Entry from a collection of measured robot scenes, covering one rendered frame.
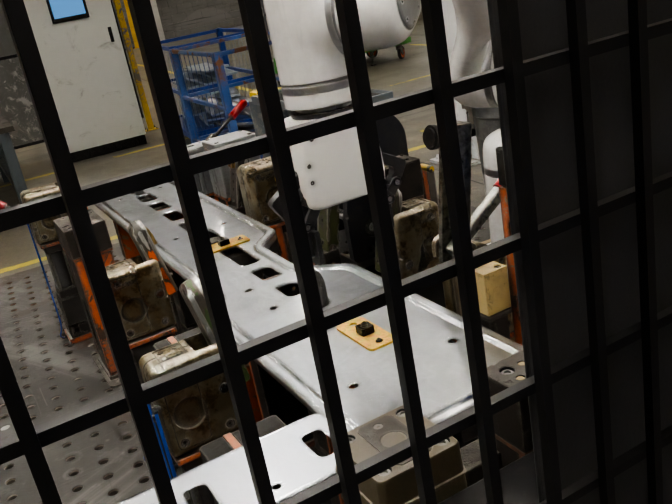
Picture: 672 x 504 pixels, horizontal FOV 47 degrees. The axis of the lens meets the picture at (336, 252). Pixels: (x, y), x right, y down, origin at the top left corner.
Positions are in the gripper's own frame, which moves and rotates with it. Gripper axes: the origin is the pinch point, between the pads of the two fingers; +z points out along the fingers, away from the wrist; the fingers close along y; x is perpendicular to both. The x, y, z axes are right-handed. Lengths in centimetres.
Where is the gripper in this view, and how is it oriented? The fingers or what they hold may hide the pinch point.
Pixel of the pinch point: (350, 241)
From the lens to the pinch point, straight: 87.6
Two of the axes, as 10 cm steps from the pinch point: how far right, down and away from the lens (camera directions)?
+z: 1.8, 9.2, 3.5
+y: -8.6, 3.2, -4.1
